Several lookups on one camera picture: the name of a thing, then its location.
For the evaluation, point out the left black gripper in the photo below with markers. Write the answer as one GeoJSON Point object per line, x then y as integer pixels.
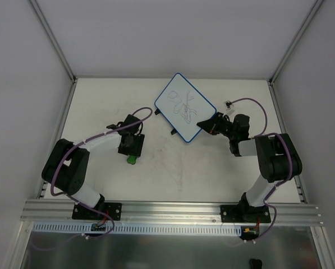
{"type": "Point", "coordinates": [131, 151]}

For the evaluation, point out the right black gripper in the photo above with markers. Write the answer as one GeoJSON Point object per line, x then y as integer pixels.
{"type": "Point", "coordinates": [215, 126]}

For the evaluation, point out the green whiteboard eraser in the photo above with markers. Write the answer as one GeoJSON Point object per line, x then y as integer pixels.
{"type": "Point", "coordinates": [131, 159]}

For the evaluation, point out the blue framed whiteboard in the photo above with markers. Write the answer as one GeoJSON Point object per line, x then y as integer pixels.
{"type": "Point", "coordinates": [183, 106]}

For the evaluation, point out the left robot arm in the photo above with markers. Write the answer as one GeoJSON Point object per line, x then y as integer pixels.
{"type": "Point", "coordinates": [67, 165]}

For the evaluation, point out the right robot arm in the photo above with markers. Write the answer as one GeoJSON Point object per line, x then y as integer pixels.
{"type": "Point", "coordinates": [278, 162]}

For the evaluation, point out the black object on floor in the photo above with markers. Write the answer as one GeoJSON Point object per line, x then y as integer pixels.
{"type": "Point", "coordinates": [256, 264]}

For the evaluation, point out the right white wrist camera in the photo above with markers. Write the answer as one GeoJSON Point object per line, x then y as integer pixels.
{"type": "Point", "coordinates": [229, 108]}

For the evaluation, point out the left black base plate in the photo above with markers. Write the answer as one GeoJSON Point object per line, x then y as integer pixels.
{"type": "Point", "coordinates": [112, 209]}

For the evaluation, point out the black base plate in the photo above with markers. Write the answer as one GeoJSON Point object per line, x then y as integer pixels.
{"type": "Point", "coordinates": [112, 209]}
{"type": "Point", "coordinates": [241, 214]}

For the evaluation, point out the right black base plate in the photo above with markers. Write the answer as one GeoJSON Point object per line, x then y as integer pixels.
{"type": "Point", "coordinates": [241, 214]}

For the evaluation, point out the white slotted cable duct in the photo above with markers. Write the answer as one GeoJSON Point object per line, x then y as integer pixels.
{"type": "Point", "coordinates": [138, 229]}

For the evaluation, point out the aluminium mounting rail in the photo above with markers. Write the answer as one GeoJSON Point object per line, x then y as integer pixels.
{"type": "Point", "coordinates": [185, 213]}

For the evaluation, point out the right aluminium frame post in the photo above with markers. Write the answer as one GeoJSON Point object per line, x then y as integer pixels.
{"type": "Point", "coordinates": [311, 14]}

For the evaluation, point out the aluminium frame post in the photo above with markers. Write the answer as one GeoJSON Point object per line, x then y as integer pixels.
{"type": "Point", "coordinates": [311, 14]}
{"type": "Point", "coordinates": [52, 38]}

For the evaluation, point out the left aluminium frame post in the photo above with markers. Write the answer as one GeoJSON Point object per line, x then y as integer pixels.
{"type": "Point", "coordinates": [52, 38]}

